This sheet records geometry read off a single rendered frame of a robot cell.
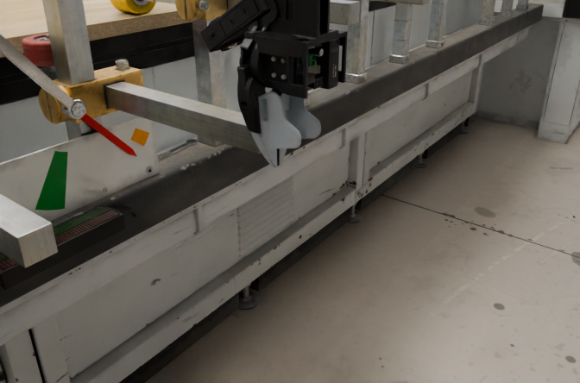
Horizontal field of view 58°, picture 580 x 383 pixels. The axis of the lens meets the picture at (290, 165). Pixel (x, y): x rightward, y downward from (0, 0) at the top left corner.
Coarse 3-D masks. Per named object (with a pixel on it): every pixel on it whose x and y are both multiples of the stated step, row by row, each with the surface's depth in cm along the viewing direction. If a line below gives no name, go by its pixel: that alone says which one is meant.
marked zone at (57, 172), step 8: (56, 152) 68; (64, 152) 69; (56, 160) 69; (64, 160) 70; (56, 168) 69; (64, 168) 70; (48, 176) 68; (56, 176) 69; (64, 176) 70; (48, 184) 69; (56, 184) 69; (64, 184) 70; (48, 192) 69; (56, 192) 70; (64, 192) 71; (40, 200) 68; (48, 200) 69; (56, 200) 70; (64, 200) 71; (40, 208) 68; (48, 208) 69; (56, 208) 70; (64, 208) 71
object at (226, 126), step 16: (112, 96) 71; (128, 96) 69; (144, 96) 67; (160, 96) 67; (176, 96) 67; (128, 112) 70; (144, 112) 68; (160, 112) 66; (176, 112) 64; (192, 112) 62; (208, 112) 62; (224, 112) 62; (240, 112) 62; (176, 128) 65; (192, 128) 63; (208, 128) 62; (224, 128) 60; (240, 128) 58; (240, 144) 59
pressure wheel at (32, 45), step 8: (24, 40) 77; (32, 40) 77; (40, 40) 78; (48, 40) 78; (24, 48) 76; (32, 48) 75; (40, 48) 75; (48, 48) 75; (32, 56) 76; (40, 56) 76; (48, 56) 76; (40, 64) 76; (48, 64) 76
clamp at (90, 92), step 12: (96, 72) 74; (108, 72) 74; (120, 72) 74; (132, 72) 75; (60, 84) 69; (84, 84) 69; (96, 84) 70; (108, 84) 72; (132, 84) 75; (48, 96) 68; (72, 96) 68; (84, 96) 69; (96, 96) 71; (48, 108) 69; (60, 108) 67; (96, 108) 71; (108, 108) 73; (48, 120) 70; (60, 120) 68; (72, 120) 70
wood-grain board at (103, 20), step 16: (0, 0) 120; (16, 0) 120; (32, 0) 120; (96, 0) 120; (0, 16) 100; (16, 16) 100; (32, 16) 100; (96, 16) 100; (112, 16) 100; (128, 16) 100; (144, 16) 101; (160, 16) 104; (176, 16) 107; (0, 32) 85; (16, 32) 85; (32, 32) 85; (96, 32) 93; (112, 32) 96; (128, 32) 99
